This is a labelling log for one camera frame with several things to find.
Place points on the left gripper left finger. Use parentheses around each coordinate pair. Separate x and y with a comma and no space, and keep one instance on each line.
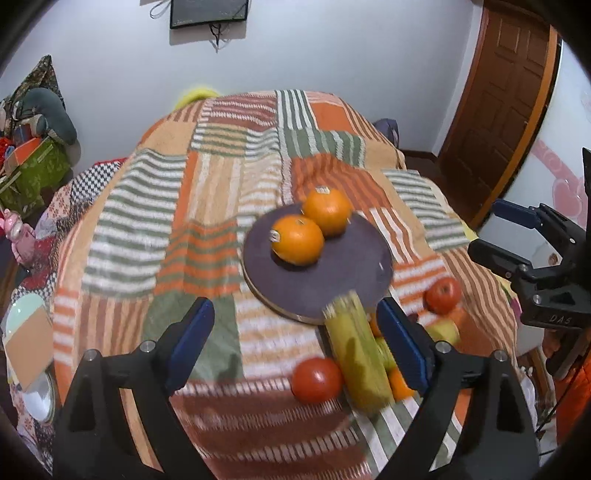
(92,436)

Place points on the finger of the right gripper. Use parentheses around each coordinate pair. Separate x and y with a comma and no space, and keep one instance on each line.
(529,217)
(498,260)

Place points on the red tomato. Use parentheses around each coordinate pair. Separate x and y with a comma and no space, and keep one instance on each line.
(443,296)
(317,380)

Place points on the small tangerine front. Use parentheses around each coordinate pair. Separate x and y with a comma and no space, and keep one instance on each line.
(401,391)

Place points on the small tangerine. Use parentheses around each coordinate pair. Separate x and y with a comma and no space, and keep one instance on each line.
(374,327)
(401,391)

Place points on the yellow corn cob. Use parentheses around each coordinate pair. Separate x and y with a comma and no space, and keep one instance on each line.
(357,354)
(443,330)

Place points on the large orange with sticker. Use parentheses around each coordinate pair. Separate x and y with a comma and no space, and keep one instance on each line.
(329,208)

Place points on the brown wooden door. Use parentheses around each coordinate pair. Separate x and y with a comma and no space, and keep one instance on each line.
(501,109)

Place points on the purple round plate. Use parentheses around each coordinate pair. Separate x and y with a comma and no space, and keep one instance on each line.
(359,260)

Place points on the purple bag on floor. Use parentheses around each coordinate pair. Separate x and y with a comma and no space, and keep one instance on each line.
(390,129)

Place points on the pink toy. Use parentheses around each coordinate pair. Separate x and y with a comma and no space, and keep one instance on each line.
(21,235)

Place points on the striped patchwork blanket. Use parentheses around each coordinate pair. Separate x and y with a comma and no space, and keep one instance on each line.
(270,204)

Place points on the checkered black white cloth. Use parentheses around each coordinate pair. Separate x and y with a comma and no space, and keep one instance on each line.
(92,177)

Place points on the green storage box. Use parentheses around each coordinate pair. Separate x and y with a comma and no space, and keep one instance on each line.
(25,189)

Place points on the grey plush toy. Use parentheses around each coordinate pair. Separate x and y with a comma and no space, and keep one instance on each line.
(43,111)

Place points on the yellow pillow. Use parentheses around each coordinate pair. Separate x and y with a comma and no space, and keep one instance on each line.
(195,94)

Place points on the camouflage cushion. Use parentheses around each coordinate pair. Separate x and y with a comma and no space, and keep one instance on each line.
(41,76)

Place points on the small black wall monitor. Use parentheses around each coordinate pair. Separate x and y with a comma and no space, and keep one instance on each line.
(184,13)

